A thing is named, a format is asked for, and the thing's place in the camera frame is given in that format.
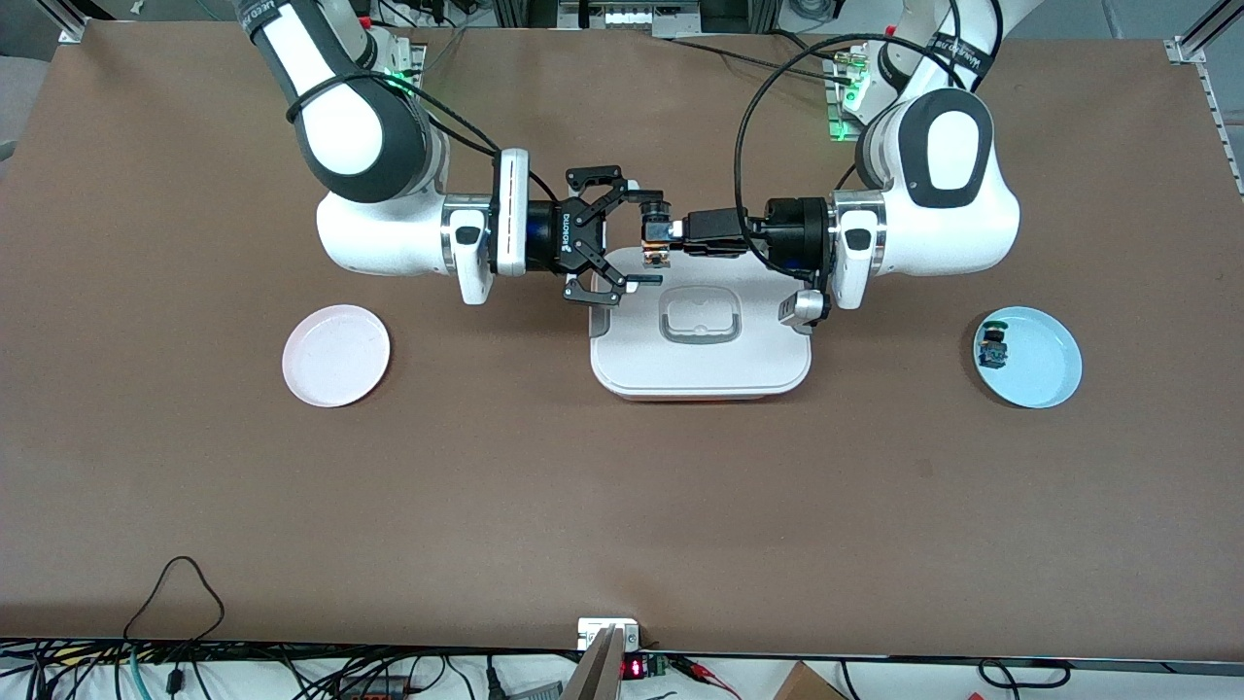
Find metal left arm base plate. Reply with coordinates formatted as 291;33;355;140
824;51;868;144

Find white lidded lunch box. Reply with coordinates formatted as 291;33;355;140
589;246;813;403

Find orange push-button switch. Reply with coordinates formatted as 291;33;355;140
639;199;674;266

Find grey aluminium pole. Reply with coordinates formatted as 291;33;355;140
561;626;625;700

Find tangled black cable bundle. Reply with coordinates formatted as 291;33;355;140
0;637;565;700

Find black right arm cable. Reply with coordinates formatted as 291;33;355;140
287;66;502;162

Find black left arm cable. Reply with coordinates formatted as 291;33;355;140
734;0;1002;283

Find aluminium corner profile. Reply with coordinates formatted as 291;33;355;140
56;0;94;46
1164;0;1244;65

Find green push-button switch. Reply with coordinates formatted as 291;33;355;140
978;319;1012;372

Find red black test leads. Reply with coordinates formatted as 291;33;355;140
671;655;744;700

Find perforated metal rail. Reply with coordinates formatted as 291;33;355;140
1200;58;1244;200

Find brown cardboard piece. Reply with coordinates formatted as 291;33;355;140
773;661;848;700

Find black oval cable loop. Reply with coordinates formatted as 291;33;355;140
977;658;1073;690

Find pink round plate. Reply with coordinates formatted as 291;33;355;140
282;304;392;408

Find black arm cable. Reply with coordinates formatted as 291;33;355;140
734;0;1002;283
287;66;502;162

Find light blue round plate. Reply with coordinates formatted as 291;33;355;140
973;306;1084;409

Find looped thin black cable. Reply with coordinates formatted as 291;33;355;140
122;555;227;645

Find black cable across table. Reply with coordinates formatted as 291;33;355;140
671;37;856;87

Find aluminium frame with label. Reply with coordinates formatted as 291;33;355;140
557;0;706;38

